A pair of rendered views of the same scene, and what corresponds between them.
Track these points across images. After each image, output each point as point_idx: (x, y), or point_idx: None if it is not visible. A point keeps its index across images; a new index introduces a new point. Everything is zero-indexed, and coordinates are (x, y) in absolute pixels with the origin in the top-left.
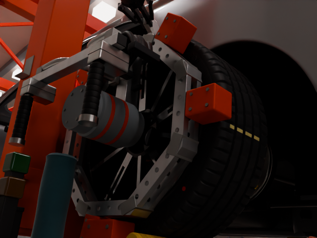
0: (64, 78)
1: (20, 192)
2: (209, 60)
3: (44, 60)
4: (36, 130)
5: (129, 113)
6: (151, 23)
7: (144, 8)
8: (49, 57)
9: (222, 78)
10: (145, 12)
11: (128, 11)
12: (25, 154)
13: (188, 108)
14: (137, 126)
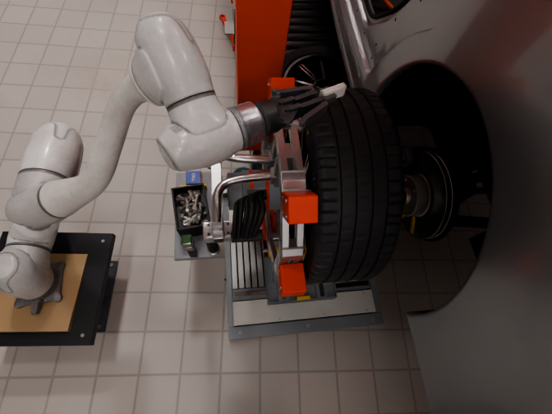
0: (269, 46)
1: (192, 250)
2: (315, 250)
3: (239, 36)
4: (247, 98)
5: (269, 206)
6: (328, 103)
7: (304, 111)
8: (246, 29)
9: (316, 270)
10: (306, 112)
11: (288, 96)
12: (187, 244)
13: (277, 273)
14: (279, 209)
